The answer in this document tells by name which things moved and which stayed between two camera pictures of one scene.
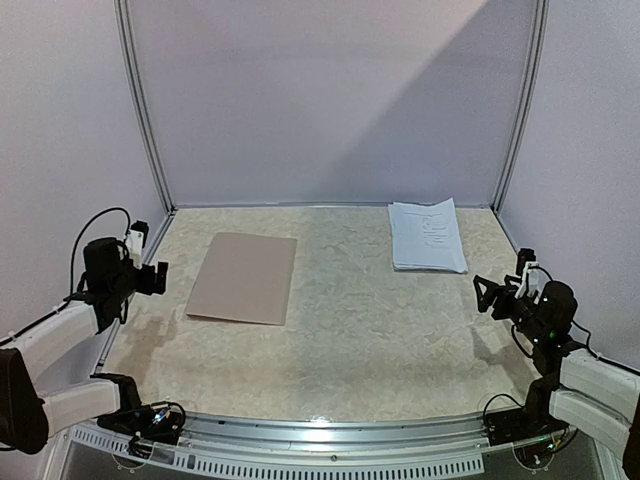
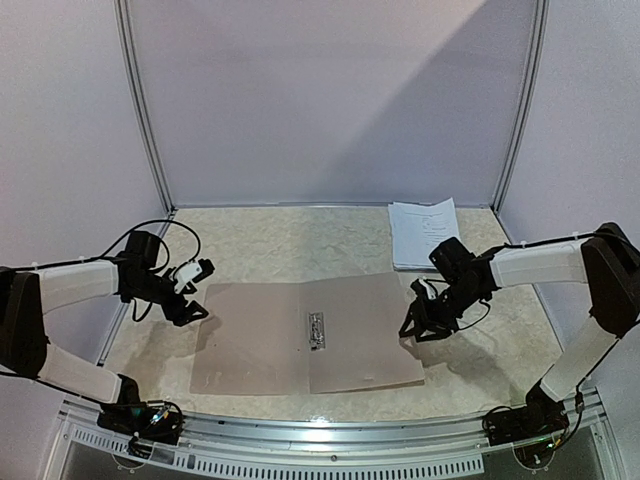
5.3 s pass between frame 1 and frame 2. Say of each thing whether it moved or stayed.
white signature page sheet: stayed
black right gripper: moved
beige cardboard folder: moved
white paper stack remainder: stayed
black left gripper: moved
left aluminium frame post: stayed
